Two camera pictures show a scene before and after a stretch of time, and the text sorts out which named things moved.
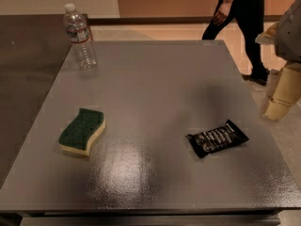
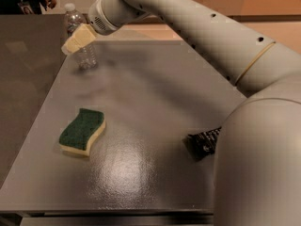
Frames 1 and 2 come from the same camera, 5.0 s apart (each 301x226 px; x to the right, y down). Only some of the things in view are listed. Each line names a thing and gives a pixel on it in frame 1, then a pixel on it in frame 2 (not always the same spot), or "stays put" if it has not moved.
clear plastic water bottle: x=78 y=33 stays put
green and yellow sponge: x=77 y=136 stays put
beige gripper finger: x=286 y=92 to x=106 y=15
